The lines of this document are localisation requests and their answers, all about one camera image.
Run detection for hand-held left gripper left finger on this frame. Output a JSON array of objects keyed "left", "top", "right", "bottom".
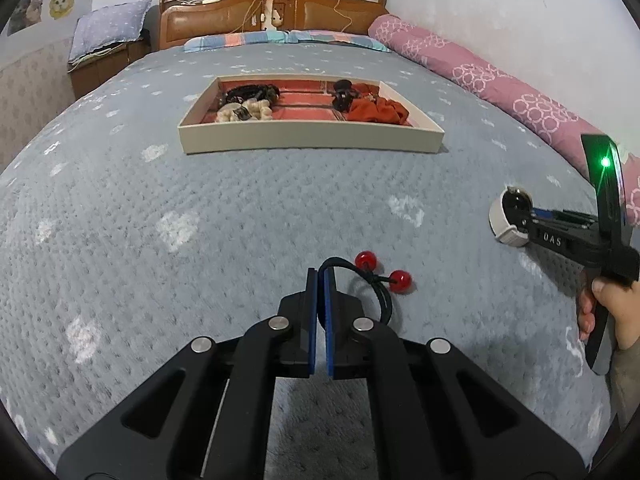
[{"left": 56, "top": 269, "right": 319, "bottom": 480}]

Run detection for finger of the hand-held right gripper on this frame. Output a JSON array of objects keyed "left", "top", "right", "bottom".
[
  {"left": 525, "top": 227, "right": 602, "bottom": 267},
  {"left": 530, "top": 207, "right": 601, "bottom": 231}
]

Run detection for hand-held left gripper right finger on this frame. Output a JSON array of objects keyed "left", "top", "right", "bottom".
[{"left": 324, "top": 267, "right": 586, "bottom": 480}]

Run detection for white wrist watch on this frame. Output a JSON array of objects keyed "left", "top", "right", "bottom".
[{"left": 489, "top": 186, "right": 539, "bottom": 248}]

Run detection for black hair tie red balls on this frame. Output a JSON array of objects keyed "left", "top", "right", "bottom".
[{"left": 320, "top": 250, "right": 415, "bottom": 328}]

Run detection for beige jewelry box red lining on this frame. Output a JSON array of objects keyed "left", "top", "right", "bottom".
[{"left": 178, "top": 75, "right": 446, "bottom": 156}]

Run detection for orange fabric scrunchie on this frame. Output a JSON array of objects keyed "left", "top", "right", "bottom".
[{"left": 345, "top": 96, "right": 412, "bottom": 126}]

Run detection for cream satin scrunchie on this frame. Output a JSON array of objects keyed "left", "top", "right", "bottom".
[{"left": 216, "top": 99, "right": 273, "bottom": 124}]

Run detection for black hair claw clip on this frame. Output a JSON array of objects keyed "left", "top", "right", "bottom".
[{"left": 330, "top": 79, "right": 359, "bottom": 111}]

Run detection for dark wooden bead bracelet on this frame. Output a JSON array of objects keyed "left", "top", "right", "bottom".
[{"left": 224, "top": 85, "right": 267, "bottom": 107}]

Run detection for person's right forearm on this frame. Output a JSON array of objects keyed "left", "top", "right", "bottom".
[{"left": 607, "top": 342, "right": 640, "bottom": 441}]

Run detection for person's right hand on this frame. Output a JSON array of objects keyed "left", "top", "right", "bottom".
[{"left": 575, "top": 277, "right": 640, "bottom": 350}]

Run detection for pink rolled quilt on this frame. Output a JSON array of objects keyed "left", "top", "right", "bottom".
[{"left": 368, "top": 14, "right": 640, "bottom": 227}]

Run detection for grey fleece blanket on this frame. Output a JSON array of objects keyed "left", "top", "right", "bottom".
[{"left": 0, "top": 42, "right": 640, "bottom": 480}]

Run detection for wooden leather headboard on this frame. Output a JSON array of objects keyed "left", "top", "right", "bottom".
[{"left": 159, "top": 0, "right": 390, "bottom": 52}]

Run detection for wooden nightstand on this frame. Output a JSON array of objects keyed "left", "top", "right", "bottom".
[{"left": 67, "top": 35, "right": 152, "bottom": 102}]

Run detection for blue-grey dotted cushion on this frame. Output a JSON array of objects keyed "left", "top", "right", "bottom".
[{"left": 69, "top": 0, "right": 153, "bottom": 64}]

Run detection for yellow cable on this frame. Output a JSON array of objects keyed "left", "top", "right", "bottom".
[{"left": 331, "top": 0, "right": 354, "bottom": 34}]

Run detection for grey animal wall sticker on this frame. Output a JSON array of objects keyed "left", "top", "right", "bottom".
[{"left": 7, "top": 0, "right": 44, "bottom": 37}]

